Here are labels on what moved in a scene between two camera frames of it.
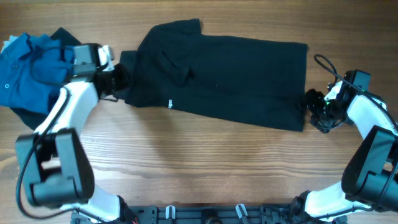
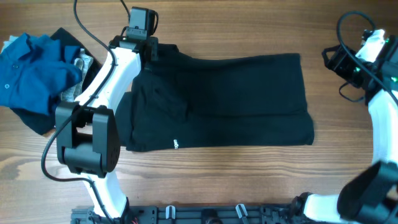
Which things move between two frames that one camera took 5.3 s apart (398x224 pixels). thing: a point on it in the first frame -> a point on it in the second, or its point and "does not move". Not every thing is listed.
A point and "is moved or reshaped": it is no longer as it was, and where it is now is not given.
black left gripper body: (117, 79) -> (154, 42)
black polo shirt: (252, 82) is moved or reshaped
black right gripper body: (326, 113) -> (351, 70)
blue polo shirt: (32, 70) does not move
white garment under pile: (5, 43) does not move
